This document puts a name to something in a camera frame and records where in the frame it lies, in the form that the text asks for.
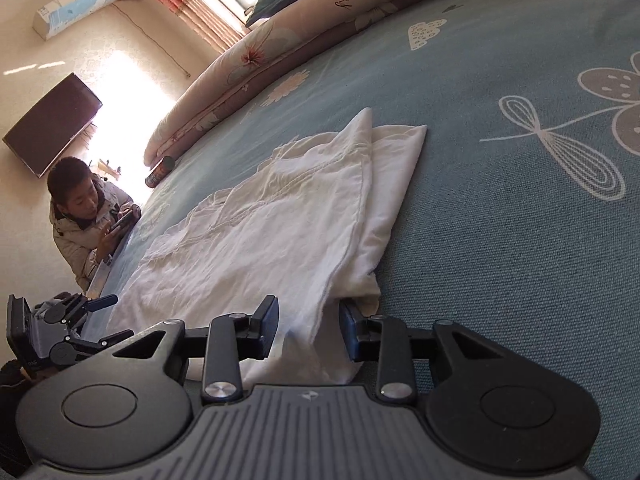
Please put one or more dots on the blue floral bed sheet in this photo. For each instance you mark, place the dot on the blue floral bed sheet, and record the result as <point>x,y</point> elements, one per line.
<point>500,260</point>

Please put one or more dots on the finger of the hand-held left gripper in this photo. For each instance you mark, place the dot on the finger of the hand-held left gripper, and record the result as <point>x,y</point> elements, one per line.
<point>92,306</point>
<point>85,346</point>

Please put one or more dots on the black wall television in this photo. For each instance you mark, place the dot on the black wall television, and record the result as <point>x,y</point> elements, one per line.
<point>50,125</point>

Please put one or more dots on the plain white garment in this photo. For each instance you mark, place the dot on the plain white garment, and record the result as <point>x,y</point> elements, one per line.
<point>395,175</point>

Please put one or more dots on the striped pink curtain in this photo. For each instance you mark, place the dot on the striped pink curtain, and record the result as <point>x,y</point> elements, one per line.
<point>185,0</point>

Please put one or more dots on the white air conditioner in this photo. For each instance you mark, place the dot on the white air conditioner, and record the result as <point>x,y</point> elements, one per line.
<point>80,7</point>

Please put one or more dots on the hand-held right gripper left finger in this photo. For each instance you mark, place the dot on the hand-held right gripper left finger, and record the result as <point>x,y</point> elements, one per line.
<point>270,320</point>

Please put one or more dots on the pink floral quilt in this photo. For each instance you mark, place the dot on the pink floral quilt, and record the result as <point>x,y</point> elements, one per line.
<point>280,60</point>

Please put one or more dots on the red snack can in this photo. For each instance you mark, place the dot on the red snack can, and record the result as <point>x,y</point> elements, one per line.
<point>160,172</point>

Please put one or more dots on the white printed t-shirt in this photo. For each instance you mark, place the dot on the white printed t-shirt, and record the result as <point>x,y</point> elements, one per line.
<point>250,230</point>

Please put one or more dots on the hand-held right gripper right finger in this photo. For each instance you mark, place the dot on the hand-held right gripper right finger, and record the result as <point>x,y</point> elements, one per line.
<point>347,330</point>

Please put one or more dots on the dark smartphone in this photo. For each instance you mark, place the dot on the dark smartphone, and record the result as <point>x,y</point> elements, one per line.
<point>121,222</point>

